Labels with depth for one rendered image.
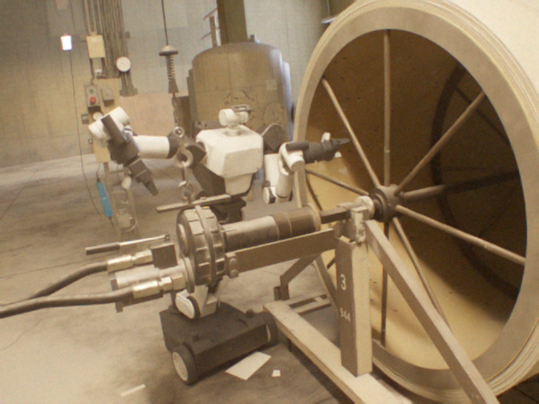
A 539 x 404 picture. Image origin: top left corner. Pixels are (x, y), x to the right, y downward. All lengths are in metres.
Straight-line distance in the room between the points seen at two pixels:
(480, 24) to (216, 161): 1.10
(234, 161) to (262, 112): 4.34
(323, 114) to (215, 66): 3.84
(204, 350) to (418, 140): 1.83
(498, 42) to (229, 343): 1.88
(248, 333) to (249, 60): 4.33
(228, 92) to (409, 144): 3.62
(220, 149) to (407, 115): 1.42
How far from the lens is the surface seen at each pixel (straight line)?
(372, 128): 2.79
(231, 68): 6.18
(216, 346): 2.47
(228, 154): 1.89
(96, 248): 1.56
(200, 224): 1.51
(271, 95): 6.33
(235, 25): 10.74
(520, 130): 1.41
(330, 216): 1.79
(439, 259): 2.99
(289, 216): 1.69
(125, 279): 1.56
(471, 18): 1.53
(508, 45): 1.45
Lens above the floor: 1.40
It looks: 13 degrees down
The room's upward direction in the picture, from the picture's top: 6 degrees counter-clockwise
